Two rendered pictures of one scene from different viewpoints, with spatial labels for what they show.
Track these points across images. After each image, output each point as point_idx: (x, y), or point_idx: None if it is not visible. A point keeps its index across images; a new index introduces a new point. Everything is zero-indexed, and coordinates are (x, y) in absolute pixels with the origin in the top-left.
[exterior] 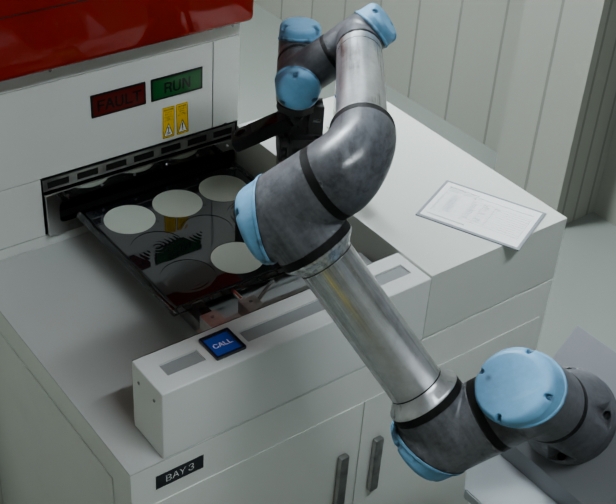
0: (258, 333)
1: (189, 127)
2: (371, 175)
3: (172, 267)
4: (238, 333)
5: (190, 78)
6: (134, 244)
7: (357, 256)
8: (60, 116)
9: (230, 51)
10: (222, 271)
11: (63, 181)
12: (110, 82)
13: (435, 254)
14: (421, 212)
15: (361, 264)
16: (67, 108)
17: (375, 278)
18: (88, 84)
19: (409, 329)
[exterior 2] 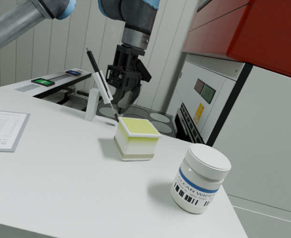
0: (66, 76)
1: (197, 123)
2: None
3: None
4: (72, 75)
5: (210, 93)
6: (144, 110)
7: (24, 0)
8: (193, 81)
9: (226, 90)
10: (108, 106)
11: (182, 107)
12: (202, 76)
13: None
14: (25, 114)
15: (21, 1)
16: (194, 79)
17: (15, 8)
18: (200, 72)
19: None
